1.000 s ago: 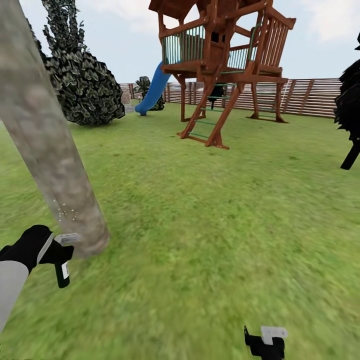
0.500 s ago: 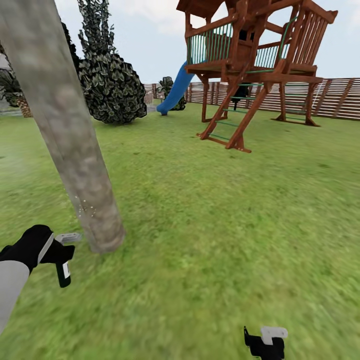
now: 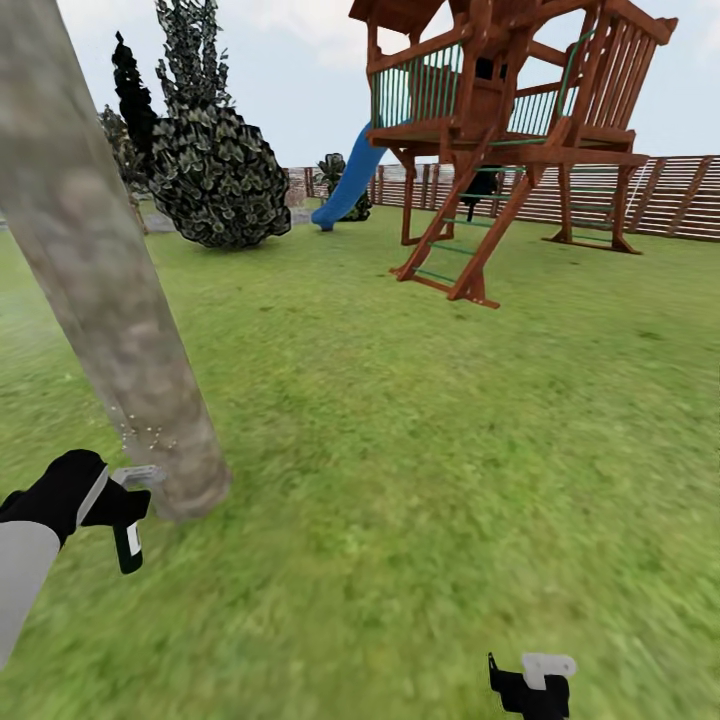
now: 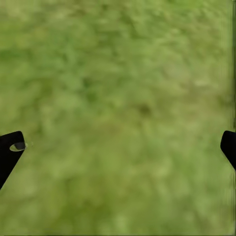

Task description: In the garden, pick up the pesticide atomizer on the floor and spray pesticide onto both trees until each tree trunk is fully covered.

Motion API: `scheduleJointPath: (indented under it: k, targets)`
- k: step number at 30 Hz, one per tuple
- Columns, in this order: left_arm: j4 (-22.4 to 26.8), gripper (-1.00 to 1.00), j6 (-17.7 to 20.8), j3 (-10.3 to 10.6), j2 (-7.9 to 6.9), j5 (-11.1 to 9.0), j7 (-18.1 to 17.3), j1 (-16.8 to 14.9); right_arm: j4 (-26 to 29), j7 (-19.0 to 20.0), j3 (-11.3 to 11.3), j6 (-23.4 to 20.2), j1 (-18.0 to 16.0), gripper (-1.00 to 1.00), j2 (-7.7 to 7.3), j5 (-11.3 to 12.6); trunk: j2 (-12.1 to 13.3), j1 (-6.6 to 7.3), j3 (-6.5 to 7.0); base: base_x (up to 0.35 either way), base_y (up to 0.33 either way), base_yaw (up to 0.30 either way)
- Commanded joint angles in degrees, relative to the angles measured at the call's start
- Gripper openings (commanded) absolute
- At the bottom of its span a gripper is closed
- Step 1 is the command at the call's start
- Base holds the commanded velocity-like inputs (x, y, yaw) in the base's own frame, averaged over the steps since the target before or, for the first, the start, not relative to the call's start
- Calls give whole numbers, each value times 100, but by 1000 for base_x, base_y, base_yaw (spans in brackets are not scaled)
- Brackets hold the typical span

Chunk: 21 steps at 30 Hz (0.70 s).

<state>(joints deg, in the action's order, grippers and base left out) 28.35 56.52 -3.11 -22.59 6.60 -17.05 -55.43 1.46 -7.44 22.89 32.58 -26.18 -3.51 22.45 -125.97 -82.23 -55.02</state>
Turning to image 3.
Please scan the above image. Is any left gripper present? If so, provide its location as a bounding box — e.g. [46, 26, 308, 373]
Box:
[80, 487, 152, 527]

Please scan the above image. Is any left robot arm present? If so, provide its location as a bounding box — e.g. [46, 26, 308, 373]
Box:
[0, 451, 165, 672]

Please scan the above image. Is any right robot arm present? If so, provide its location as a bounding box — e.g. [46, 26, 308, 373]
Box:
[488, 653, 577, 720]

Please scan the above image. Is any pesticide atomizer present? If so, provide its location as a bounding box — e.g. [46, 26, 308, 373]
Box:
[112, 520, 143, 574]

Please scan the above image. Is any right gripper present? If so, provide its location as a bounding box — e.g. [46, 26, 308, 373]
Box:
[488, 653, 569, 720]

